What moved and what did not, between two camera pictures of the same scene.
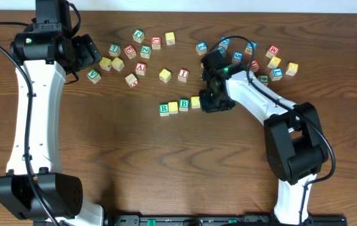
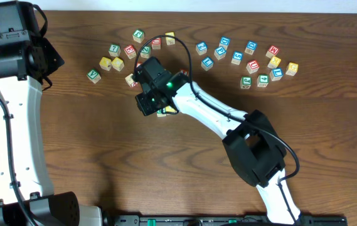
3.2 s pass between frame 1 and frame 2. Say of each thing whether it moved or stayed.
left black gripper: moved
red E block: stayed
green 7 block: stayed
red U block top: stayed
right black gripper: moved
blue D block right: stayed
